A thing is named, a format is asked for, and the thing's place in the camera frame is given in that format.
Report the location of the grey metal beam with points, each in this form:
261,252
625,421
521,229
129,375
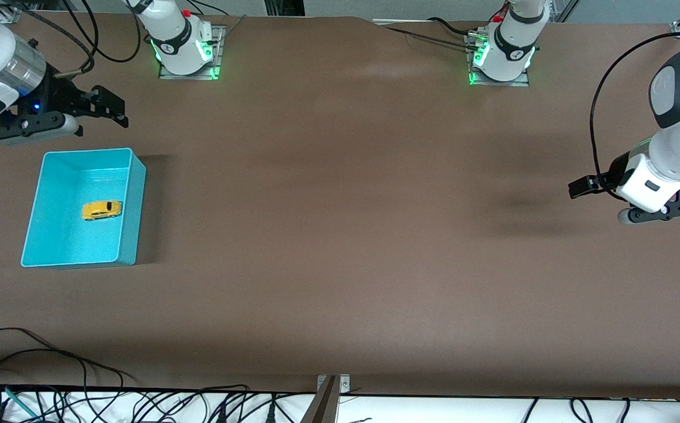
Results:
322,408

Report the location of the small metal bracket plate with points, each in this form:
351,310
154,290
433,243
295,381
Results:
344,385

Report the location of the black box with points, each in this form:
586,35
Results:
284,7

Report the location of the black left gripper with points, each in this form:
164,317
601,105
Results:
610,174

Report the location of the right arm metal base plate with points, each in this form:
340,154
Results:
217,44

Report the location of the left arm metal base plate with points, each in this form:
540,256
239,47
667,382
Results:
522,83

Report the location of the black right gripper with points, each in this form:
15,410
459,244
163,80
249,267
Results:
59,92

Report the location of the turquoise plastic bin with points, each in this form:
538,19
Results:
63,241

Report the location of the yellow beetle toy car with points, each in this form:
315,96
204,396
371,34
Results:
101,210

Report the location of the thin grey rod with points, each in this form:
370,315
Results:
232,28

